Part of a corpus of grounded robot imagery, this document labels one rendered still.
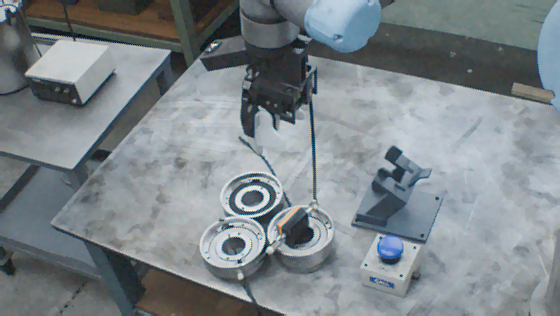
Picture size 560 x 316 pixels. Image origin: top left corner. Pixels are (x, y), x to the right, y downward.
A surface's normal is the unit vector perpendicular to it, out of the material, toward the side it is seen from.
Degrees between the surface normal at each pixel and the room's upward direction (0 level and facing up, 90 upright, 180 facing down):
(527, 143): 0
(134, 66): 0
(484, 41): 89
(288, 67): 90
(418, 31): 89
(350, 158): 0
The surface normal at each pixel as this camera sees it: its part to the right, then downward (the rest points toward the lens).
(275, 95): -0.47, 0.65
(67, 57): -0.14, -0.72
